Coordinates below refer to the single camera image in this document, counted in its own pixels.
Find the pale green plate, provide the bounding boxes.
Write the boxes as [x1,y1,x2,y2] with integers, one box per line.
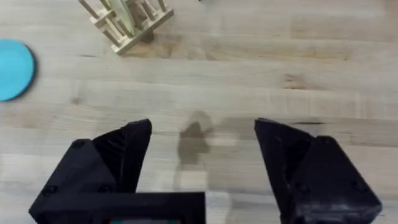
[108,0,136,37]

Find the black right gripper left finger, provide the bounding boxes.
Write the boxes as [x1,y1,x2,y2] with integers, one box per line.
[28,118,153,223]

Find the blue round plate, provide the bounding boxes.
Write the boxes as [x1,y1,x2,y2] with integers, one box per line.
[0,38,37,102]

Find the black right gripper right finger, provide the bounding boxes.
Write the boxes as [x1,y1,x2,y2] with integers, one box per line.
[254,117,383,224]

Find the wooden peg dish rack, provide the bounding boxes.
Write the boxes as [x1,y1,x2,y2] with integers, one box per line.
[77,0,175,56]

